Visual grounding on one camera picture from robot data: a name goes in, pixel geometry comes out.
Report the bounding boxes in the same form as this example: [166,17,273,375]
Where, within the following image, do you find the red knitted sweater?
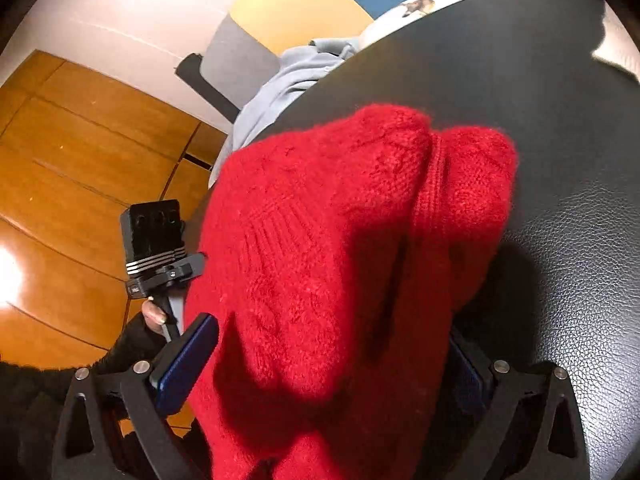
[186,104,518,479]

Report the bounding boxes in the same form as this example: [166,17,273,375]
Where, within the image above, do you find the person's left hand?
[141,300,167,335]

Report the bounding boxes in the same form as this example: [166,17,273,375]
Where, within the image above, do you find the wooden cabinet doors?
[1,51,224,368]

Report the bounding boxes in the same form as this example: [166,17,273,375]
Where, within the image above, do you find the light blue folded garment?
[208,37,359,188]

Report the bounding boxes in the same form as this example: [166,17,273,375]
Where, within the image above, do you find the white cushion with print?
[358,0,464,50]

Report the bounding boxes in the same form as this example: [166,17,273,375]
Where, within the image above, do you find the black sofa armrest post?
[175,53,240,124]

